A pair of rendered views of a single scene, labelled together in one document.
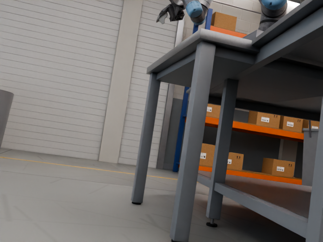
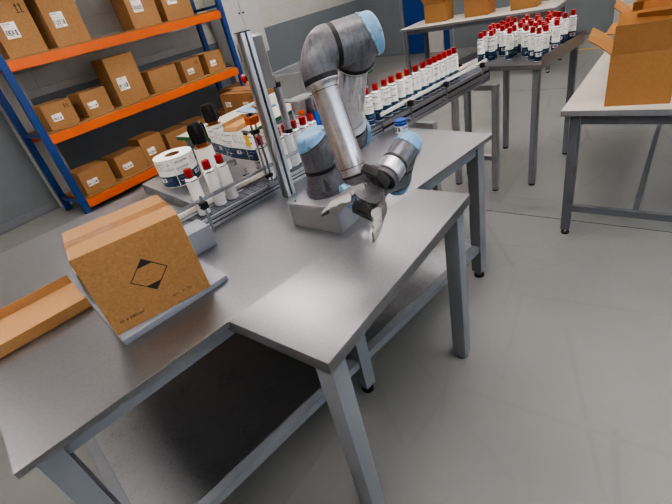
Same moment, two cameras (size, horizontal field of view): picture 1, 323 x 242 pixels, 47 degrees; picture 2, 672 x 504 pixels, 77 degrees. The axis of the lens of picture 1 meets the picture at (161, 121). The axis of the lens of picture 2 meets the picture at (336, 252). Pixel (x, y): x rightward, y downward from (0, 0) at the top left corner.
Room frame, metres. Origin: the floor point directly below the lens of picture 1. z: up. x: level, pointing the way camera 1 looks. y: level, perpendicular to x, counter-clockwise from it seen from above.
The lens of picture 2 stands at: (2.56, 0.79, 1.57)
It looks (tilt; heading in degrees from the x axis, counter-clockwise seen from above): 32 degrees down; 238
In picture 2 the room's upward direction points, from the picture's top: 14 degrees counter-clockwise
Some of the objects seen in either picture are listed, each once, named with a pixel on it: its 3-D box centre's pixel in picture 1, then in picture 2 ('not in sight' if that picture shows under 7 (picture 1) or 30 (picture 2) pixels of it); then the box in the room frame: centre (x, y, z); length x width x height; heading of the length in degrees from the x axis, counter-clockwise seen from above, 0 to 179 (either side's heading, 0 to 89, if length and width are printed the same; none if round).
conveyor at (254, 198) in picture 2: not in sight; (261, 189); (1.82, -0.93, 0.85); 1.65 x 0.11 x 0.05; 6
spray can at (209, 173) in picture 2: not in sight; (213, 182); (2.03, -0.91, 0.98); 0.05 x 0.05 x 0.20
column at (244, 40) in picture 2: not in sight; (268, 121); (1.76, -0.79, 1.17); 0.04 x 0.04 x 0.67; 6
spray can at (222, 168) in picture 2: not in sight; (225, 176); (1.97, -0.92, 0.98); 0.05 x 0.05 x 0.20
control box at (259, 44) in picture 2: not in sight; (256, 62); (1.70, -0.85, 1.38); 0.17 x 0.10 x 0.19; 61
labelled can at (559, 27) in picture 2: not in sight; (529, 33); (-0.66, -1.07, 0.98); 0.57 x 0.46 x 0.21; 96
